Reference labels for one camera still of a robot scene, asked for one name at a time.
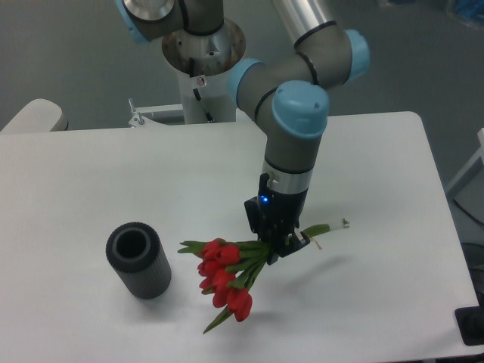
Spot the black cable on pedestal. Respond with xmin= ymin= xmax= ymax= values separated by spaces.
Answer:
xmin=188 ymin=56 xmax=216 ymax=123

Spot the blue plastic bag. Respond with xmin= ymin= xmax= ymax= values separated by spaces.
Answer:
xmin=445 ymin=0 xmax=483 ymax=27

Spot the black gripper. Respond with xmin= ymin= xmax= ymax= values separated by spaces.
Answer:
xmin=244 ymin=172 xmax=310 ymax=265

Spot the red tulip bouquet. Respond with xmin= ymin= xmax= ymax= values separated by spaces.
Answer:
xmin=177 ymin=218 xmax=351 ymax=335

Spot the white furniture frame right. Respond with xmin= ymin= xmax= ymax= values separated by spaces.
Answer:
xmin=445 ymin=129 xmax=483 ymax=200

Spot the black box at table edge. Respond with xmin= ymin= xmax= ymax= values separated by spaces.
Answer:
xmin=455 ymin=306 xmax=483 ymax=346

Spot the white pedestal base bracket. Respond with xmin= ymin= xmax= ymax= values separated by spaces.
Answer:
xmin=128 ymin=96 xmax=237 ymax=128

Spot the white chair armrest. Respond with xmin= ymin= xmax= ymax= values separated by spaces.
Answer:
xmin=1 ymin=98 xmax=69 ymax=135

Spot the dark grey ribbed vase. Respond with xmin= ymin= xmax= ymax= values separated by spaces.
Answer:
xmin=105 ymin=222 xmax=172 ymax=299

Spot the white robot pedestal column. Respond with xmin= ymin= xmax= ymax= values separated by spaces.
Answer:
xmin=162 ymin=18 xmax=246 ymax=110

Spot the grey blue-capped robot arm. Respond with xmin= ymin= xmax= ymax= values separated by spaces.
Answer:
xmin=116 ymin=0 xmax=370 ymax=263

